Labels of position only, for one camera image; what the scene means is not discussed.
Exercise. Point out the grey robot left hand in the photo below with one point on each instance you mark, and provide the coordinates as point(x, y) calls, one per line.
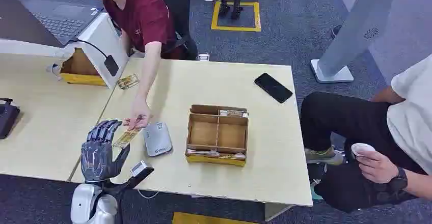
point(97, 158)

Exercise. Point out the person's right hand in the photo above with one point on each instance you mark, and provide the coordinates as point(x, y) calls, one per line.
point(139, 112)

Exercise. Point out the yellow printed card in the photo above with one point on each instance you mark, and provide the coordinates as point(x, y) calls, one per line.
point(126, 137)
point(128, 81)

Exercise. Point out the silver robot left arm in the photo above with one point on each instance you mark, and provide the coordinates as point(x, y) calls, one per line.
point(88, 204)

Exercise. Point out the wooden compartment box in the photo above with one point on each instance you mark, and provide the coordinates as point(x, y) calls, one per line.
point(217, 135)

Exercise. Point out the white cardboard box yellow edge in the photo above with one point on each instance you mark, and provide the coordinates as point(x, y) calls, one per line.
point(101, 37)

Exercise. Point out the card stack in long slot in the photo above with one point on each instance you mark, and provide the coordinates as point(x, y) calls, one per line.
point(216, 154)

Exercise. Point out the card stack in narrow slot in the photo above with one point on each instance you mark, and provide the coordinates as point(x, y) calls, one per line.
point(233, 113)

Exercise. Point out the black device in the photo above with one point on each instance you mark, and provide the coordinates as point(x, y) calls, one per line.
point(7, 118)

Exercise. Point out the person across the desk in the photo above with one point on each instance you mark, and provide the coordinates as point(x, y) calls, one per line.
point(141, 13)

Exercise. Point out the grey laptop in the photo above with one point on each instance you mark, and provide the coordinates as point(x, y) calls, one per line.
point(62, 21)

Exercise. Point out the yellow board under table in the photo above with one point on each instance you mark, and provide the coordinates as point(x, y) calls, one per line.
point(206, 219)

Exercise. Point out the yellow floor tape square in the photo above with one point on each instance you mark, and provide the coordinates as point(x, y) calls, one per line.
point(236, 28)

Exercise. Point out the black smartphone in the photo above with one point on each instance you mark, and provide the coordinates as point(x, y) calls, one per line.
point(273, 87)

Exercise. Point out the olive shoe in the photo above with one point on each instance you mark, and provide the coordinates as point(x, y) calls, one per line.
point(322, 156)

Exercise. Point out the black shoe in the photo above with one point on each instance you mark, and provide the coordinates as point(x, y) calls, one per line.
point(335, 31)

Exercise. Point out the white paper cup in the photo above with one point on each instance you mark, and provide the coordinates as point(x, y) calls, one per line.
point(361, 148)

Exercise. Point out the person seated beside the table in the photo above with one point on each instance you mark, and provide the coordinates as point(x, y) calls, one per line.
point(371, 124)

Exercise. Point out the white floor stand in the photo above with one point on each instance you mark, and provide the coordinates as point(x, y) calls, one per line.
point(357, 27)

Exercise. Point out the seated person's hand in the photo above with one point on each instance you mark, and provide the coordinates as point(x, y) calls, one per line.
point(376, 166)

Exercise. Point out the black wristwatch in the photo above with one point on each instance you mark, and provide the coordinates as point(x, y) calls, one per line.
point(399, 180)

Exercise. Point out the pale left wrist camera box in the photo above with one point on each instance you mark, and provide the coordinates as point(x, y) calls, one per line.
point(139, 168)

